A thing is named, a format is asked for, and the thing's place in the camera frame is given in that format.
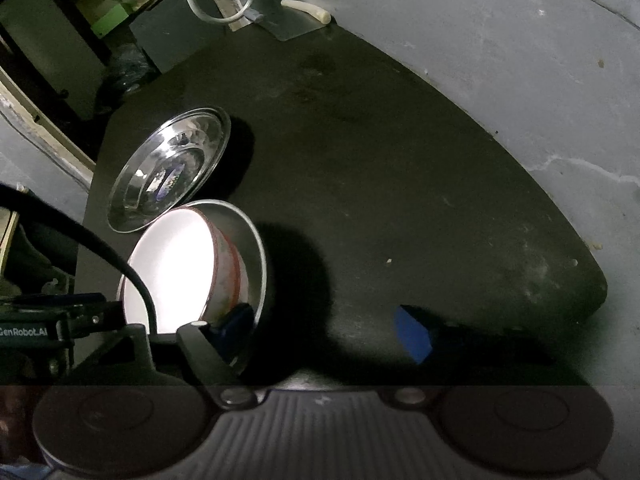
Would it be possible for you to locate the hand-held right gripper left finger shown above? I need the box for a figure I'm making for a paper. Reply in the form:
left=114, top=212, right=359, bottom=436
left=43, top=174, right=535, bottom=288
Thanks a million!
left=70, top=304, right=257, bottom=407

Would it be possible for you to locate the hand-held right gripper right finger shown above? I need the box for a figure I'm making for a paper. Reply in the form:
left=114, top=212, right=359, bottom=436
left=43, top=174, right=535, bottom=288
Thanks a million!
left=394, top=304, right=586, bottom=407

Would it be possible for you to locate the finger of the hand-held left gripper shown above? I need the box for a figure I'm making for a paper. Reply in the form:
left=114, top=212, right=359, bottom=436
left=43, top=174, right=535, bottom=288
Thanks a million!
left=64, top=292, right=125, bottom=338

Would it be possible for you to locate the steel bowl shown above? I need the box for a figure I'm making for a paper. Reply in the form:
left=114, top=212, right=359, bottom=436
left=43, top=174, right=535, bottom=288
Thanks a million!
left=117, top=199, right=269, bottom=377

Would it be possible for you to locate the large white red-rimmed bowl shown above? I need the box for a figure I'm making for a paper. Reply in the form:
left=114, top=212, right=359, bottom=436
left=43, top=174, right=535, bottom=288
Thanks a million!
left=121, top=208, right=249, bottom=337

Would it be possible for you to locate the steel plate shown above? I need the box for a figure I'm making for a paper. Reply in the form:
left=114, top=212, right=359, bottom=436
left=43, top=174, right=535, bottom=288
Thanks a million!
left=106, top=106, right=232, bottom=234

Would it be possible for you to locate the wooden shelf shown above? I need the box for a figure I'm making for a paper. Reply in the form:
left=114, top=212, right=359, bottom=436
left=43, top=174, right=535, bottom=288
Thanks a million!
left=0, top=207, right=22, bottom=283

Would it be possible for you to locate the black plastic bag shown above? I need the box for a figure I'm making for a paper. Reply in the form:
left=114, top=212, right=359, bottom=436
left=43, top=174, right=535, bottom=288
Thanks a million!
left=99, top=42, right=162, bottom=95

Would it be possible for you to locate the dark door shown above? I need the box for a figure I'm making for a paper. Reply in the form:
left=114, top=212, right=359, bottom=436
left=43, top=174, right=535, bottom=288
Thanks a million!
left=0, top=0, right=110, bottom=117

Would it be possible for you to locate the grey cabinet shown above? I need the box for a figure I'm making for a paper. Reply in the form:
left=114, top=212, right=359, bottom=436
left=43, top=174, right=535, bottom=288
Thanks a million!
left=129, top=0, right=229, bottom=74

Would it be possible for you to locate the green box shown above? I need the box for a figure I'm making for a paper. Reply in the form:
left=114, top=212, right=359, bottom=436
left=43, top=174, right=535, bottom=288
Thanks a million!
left=90, top=2, right=132, bottom=37

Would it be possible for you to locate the metal sheet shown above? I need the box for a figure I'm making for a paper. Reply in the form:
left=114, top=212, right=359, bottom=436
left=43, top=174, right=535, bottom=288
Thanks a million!
left=259, top=0, right=327, bottom=42

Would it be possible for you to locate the white stick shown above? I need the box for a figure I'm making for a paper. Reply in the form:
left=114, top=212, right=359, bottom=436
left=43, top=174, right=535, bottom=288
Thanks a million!
left=280, top=0, right=331, bottom=25

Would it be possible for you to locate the black cable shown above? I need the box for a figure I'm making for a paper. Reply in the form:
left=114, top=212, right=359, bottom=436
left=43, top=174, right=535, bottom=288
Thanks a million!
left=0, top=183, right=160, bottom=337

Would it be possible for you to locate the cream door frame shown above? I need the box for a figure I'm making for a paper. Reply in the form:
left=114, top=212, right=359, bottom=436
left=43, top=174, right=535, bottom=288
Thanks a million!
left=0, top=66, right=97, bottom=187

